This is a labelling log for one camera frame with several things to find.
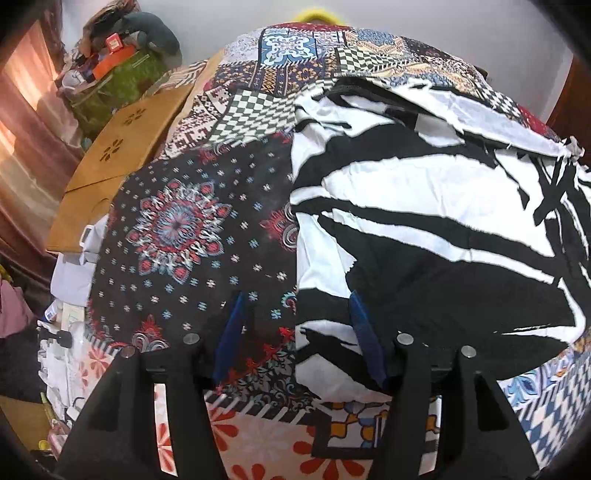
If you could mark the patchwork bedspread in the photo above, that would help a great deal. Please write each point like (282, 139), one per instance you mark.
(194, 221)

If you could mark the brown cloth bundle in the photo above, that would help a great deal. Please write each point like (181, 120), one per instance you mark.
(108, 16)

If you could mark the black and white patterned shirt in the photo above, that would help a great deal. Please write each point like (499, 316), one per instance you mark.
(415, 221)

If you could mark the yellow curved bar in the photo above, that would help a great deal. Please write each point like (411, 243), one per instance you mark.
(321, 13)

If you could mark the pile of white bedside boxes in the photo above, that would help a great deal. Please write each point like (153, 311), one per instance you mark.
(69, 314)

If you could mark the orange box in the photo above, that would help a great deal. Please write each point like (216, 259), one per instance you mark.
(113, 62)

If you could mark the grey plush pillow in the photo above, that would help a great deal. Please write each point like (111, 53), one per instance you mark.
(154, 32)

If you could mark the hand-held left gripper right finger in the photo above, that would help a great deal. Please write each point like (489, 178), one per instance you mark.
(364, 341)

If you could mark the green patterned storage bag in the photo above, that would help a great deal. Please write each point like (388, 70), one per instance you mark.
(117, 87)

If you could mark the pink striped curtain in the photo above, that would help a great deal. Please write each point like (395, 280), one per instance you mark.
(27, 129)

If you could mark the wooden lap desk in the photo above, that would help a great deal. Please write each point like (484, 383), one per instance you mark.
(120, 157)

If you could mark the small red box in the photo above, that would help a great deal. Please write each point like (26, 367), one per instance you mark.
(114, 44)

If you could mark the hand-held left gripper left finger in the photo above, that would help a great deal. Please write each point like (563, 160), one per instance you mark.
(231, 337)

